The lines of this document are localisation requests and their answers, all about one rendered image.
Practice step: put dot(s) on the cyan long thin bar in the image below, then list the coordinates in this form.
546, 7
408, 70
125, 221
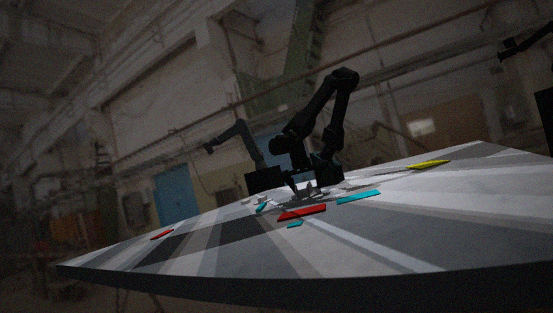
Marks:
260, 207

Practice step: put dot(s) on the red flat bar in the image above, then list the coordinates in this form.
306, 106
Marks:
162, 234

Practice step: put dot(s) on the teal flat bar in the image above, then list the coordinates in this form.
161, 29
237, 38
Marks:
294, 224

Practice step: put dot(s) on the cyan rectangular plate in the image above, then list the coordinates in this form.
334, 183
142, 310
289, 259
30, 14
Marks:
357, 196

